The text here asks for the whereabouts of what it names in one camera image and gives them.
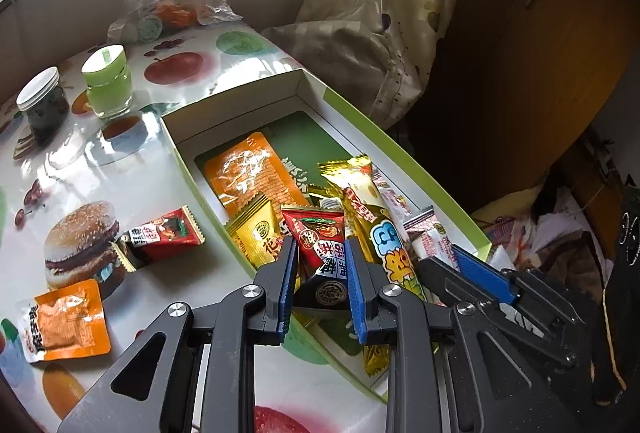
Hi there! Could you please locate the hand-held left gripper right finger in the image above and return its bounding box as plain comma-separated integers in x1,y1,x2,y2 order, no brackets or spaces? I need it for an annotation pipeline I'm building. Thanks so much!
344,237,568,433

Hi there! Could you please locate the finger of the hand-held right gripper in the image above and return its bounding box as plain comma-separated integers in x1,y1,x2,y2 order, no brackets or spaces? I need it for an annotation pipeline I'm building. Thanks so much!
417,255,501,314
450,245,543,309

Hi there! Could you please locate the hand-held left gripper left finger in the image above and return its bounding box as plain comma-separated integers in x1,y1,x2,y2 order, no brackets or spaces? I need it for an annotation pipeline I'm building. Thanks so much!
56,235,299,433

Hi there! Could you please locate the pink striped candy packet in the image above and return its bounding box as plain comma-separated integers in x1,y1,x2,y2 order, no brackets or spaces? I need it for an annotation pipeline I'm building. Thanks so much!
402,205,461,269

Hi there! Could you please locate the red black candy packet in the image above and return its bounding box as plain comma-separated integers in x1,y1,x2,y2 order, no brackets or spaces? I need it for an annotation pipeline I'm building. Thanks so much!
281,205,351,314

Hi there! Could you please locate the long gold snack bar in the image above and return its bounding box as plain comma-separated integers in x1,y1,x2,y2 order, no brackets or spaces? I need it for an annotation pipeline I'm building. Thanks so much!
320,155,431,379

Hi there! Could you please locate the yellow gold snack packet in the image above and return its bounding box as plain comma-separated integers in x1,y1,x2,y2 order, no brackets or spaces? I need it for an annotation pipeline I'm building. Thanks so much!
226,194,286,271

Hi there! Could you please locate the large orange snack packet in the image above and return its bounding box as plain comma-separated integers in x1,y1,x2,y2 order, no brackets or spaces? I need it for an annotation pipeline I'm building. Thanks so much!
204,131,311,219

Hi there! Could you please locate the green white cardboard box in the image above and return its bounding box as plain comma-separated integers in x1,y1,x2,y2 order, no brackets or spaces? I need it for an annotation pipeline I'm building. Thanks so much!
160,68,492,404

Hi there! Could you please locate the pile of clothes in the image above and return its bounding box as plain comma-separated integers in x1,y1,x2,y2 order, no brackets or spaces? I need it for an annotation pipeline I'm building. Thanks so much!
470,183,616,294

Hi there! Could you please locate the black bag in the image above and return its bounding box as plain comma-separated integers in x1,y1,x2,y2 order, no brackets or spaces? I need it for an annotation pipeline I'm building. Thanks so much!
592,183,640,404

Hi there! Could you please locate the red brown candy packet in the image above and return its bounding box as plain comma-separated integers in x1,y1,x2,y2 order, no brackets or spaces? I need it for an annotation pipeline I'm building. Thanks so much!
114,205,207,273

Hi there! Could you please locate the orange white snack packet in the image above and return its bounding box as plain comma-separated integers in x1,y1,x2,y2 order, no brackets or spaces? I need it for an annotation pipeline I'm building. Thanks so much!
16,279,112,364

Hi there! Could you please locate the wooden wardrobe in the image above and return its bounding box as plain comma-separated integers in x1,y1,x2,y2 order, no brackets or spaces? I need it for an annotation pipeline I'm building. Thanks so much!
410,0,640,214

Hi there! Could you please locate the cream patterned curtain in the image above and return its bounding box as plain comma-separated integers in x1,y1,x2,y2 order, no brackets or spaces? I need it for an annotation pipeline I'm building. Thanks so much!
262,0,473,128

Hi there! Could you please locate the green glass jar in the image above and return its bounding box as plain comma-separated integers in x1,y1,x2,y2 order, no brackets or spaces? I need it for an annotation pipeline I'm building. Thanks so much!
81,45,135,120

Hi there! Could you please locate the round green lidded cup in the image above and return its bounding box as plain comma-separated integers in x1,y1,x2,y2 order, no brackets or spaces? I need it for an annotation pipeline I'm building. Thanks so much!
137,15,165,44

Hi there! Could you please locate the small orange fruit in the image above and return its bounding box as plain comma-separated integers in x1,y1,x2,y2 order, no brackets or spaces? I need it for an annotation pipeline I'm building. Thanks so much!
157,2,198,28

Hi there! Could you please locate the dark jar with silver lid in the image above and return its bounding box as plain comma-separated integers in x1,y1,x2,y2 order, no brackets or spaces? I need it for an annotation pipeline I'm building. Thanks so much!
16,67,71,144

